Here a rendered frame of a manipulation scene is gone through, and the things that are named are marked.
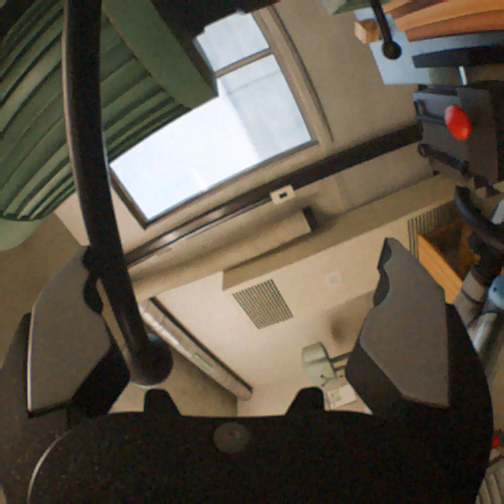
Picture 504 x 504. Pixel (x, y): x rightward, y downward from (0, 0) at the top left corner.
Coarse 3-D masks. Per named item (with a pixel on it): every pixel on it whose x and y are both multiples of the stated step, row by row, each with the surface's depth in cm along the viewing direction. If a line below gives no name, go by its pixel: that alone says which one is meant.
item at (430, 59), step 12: (456, 48) 15; (468, 48) 12; (480, 48) 10; (492, 48) 10; (420, 60) 17; (432, 60) 16; (444, 60) 14; (456, 60) 13; (468, 60) 11; (480, 60) 11; (492, 60) 11; (468, 72) 14
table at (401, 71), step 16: (368, 16) 29; (400, 32) 25; (496, 32) 11; (416, 48) 25; (432, 48) 22; (448, 48) 19; (384, 64) 36; (400, 64) 31; (384, 80) 39; (400, 80) 34; (416, 80) 30
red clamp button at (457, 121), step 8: (448, 112) 15; (456, 112) 14; (464, 112) 14; (448, 120) 16; (456, 120) 15; (464, 120) 14; (448, 128) 16; (456, 128) 15; (464, 128) 14; (456, 136) 16; (464, 136) 15
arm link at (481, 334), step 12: (492, 288) 32; (492, 300) 32; (492, 312) 31; (480, 324) 32; (492, 324) 29; (480, 336) 30; (492, 336) 28; (480, 348) 28; (492, 348) 27; (480, 360) 27; (492, 360) 26; (492, 372) 25
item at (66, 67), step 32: (96, 0) 5; (64, 32) 5; (96, 32) 5; (64, 64) 6; (96, 64) 6; (64, 96) 6; (96, 96) 7; (96, 128) 7; (96, 160) 8; (96, 192) 8; (96, 224) 9; (96, 256) 10; (128, 288) 11; (128, 320) 12; (128, 352) 13; (160, 352) 14; (160, 384) 14
